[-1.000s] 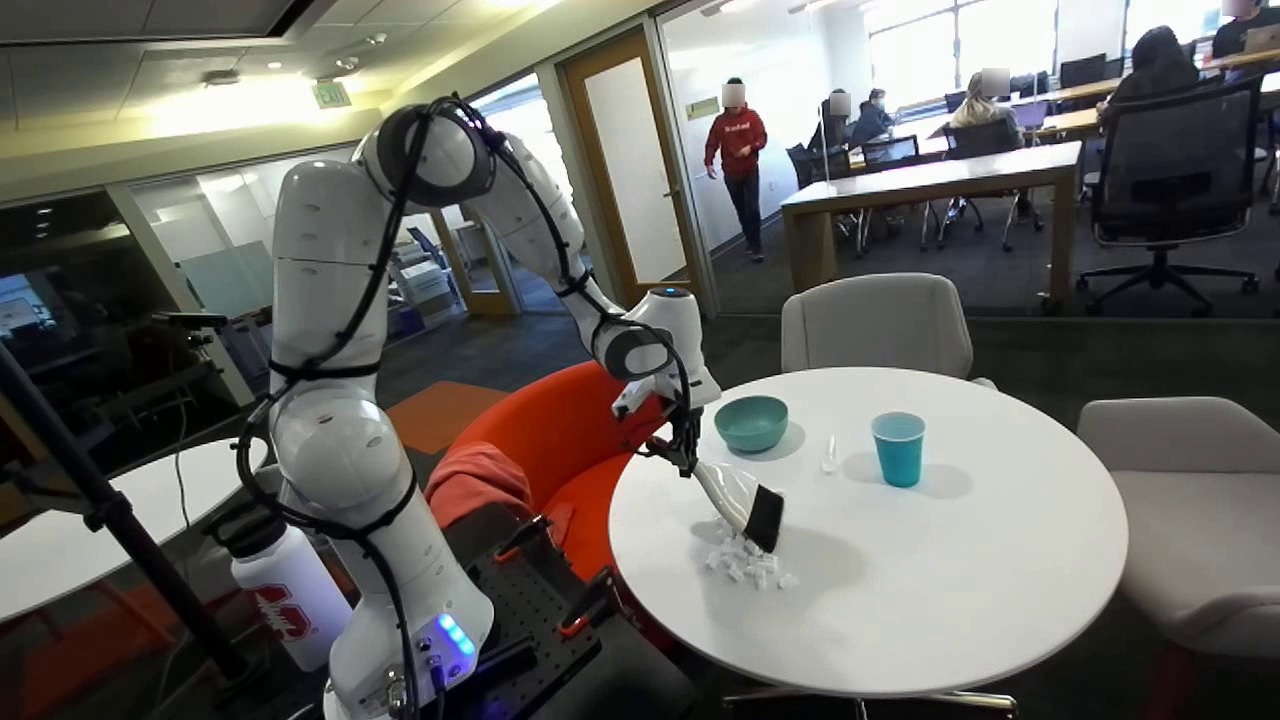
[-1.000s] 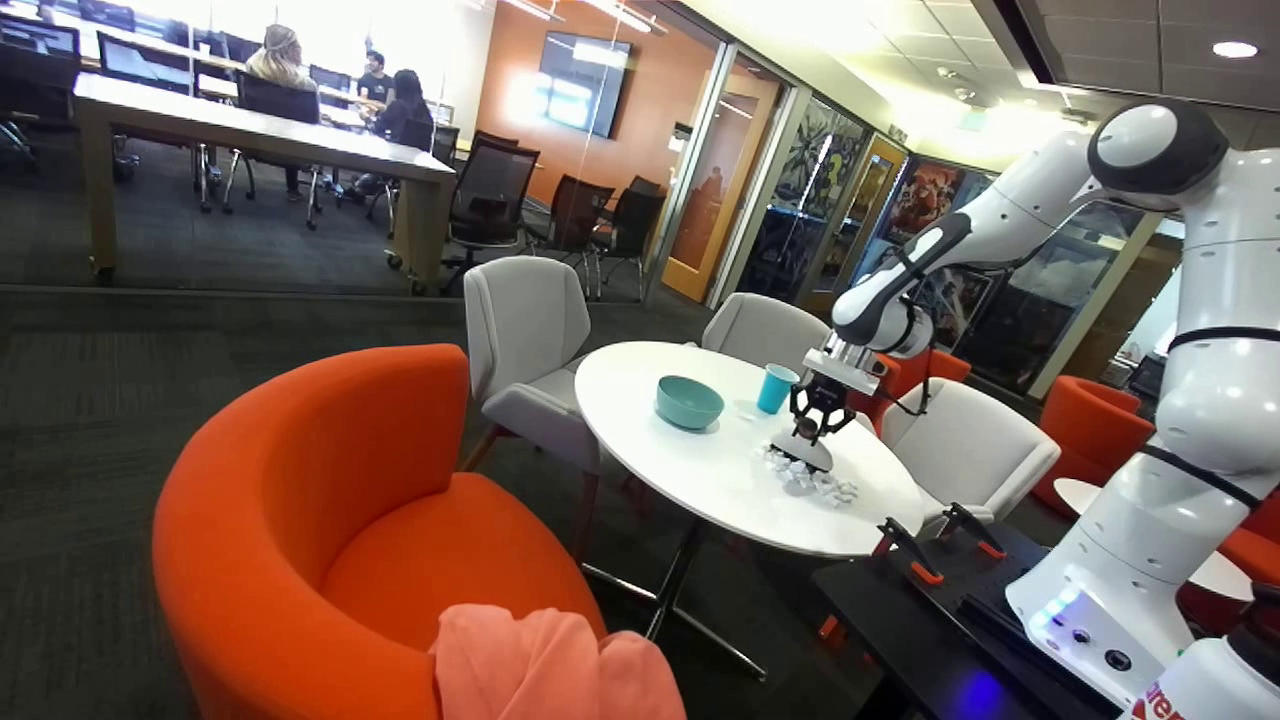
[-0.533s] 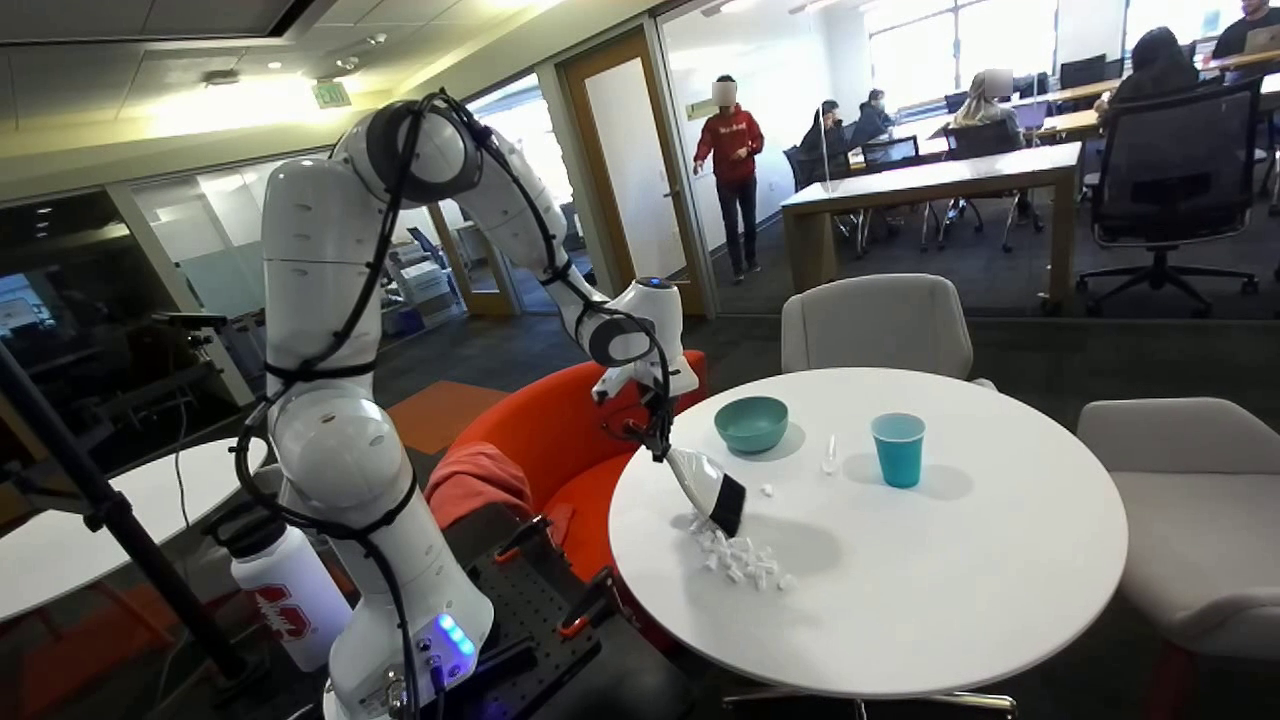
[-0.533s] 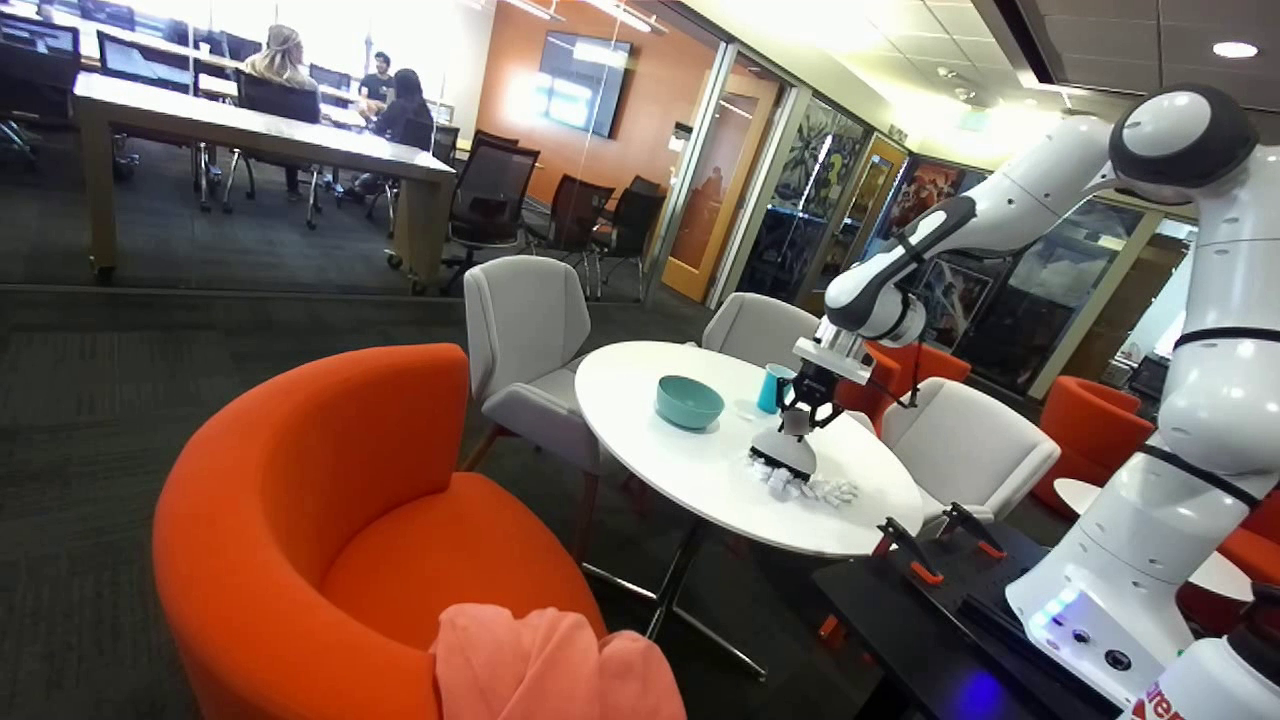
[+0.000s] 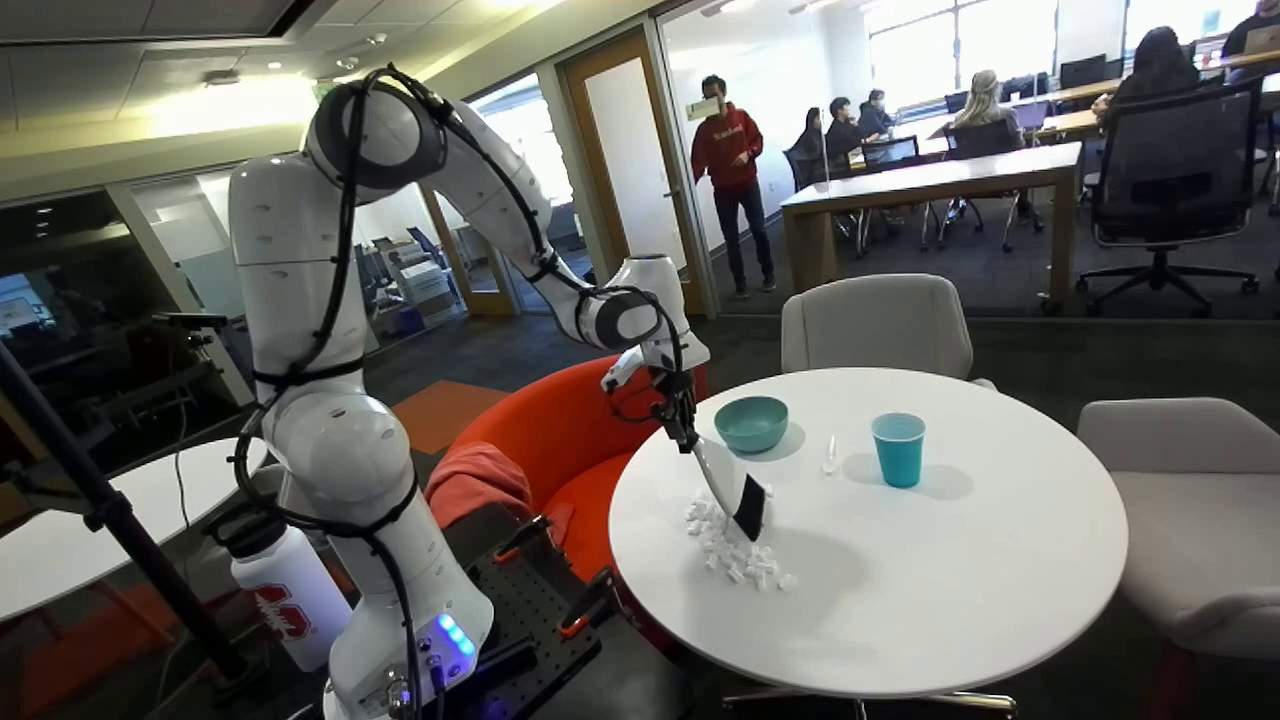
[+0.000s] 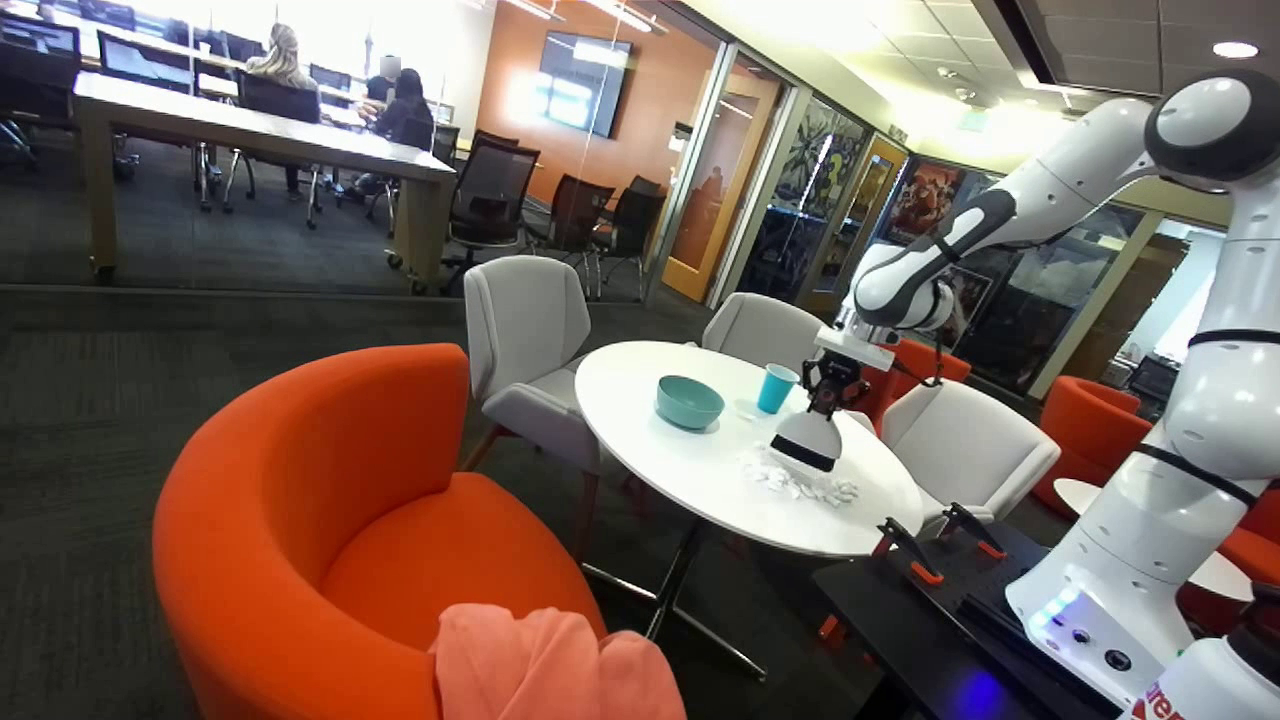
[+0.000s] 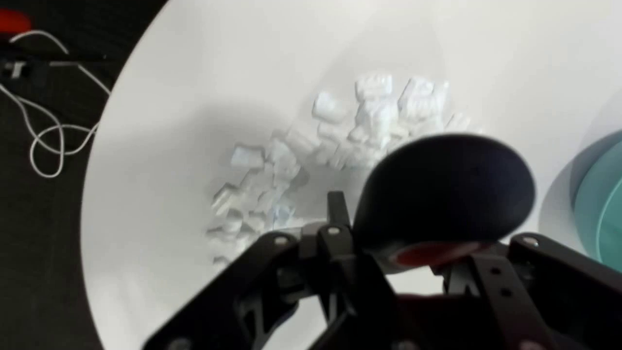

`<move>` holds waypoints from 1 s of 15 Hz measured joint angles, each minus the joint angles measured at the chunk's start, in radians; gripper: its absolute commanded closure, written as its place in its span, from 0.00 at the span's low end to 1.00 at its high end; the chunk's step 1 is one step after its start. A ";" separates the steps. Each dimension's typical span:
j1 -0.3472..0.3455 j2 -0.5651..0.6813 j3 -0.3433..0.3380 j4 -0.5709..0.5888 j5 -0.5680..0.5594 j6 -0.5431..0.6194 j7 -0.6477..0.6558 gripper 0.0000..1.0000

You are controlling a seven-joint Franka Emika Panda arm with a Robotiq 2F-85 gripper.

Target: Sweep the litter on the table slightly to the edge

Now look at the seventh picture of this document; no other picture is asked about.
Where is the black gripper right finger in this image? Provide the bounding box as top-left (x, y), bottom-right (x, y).
top-left (446, 232), bottom-right (622, 350)

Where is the white foam litter pile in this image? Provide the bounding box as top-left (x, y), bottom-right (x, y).
top-left (206, 69), bottom-right (469, 260)

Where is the teal bowl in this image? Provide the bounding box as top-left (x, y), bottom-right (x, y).
top-left (570, 127), bottom-right (622, 260)

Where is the white cable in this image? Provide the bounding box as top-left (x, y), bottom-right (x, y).
top-left (0, 26), bottom-right (113, 180)

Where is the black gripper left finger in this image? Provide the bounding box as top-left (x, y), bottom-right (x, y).
top-left (142, 190), bottom-right (416, 350)

